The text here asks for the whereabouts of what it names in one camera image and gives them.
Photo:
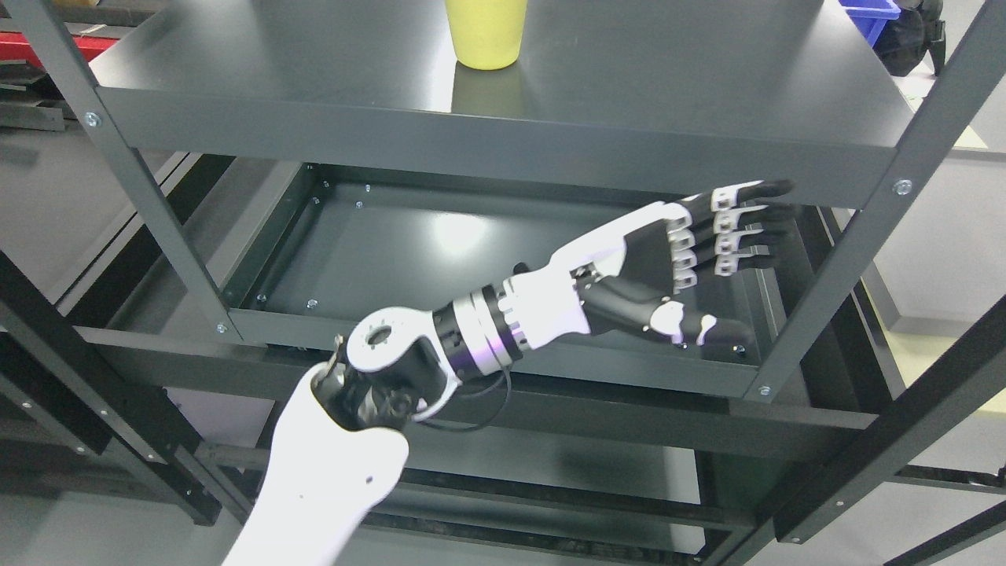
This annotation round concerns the blue plastic bin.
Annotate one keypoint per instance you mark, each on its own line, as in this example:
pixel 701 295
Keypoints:
pixel 870 17

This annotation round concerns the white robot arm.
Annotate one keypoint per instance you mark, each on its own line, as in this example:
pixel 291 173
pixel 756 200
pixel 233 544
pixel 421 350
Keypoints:
pixel 338 448

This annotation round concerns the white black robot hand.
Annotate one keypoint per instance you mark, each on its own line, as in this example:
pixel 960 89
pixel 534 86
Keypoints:
pixel 629 274

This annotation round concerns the yellow plastic cup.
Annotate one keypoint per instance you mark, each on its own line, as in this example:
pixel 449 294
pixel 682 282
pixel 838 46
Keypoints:
pixel 486 35

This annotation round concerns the grey metal shelf unit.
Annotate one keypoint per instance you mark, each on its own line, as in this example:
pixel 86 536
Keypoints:
pixel 298 163

